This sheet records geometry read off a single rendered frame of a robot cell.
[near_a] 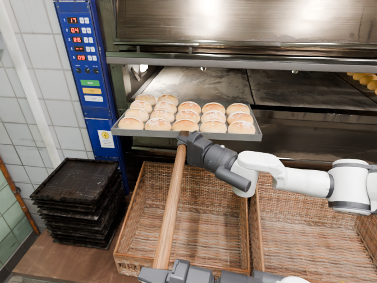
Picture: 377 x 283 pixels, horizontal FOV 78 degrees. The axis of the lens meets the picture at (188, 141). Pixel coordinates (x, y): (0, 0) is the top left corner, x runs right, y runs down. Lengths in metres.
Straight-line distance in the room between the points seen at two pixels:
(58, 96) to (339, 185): 1.23
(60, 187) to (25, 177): 0.69
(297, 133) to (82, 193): 1.02
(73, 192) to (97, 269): 0.37
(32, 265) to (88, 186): 0.45
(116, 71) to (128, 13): 0.25
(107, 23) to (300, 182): 0.93
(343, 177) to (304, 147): 0.58
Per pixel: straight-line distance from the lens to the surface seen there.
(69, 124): 1.41
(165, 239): 0.52
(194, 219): 1.34
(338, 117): 1.23
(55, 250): 1.40
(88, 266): 1.28
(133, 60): 0.95
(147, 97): 1.10
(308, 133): 1.25
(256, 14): 1.03
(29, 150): 1.68
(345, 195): 0.69
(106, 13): 1.12
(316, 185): 0.70
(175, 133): 0.85
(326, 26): 1.08
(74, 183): 1.19
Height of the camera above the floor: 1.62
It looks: 32 degrees down
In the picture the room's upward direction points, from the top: straight up
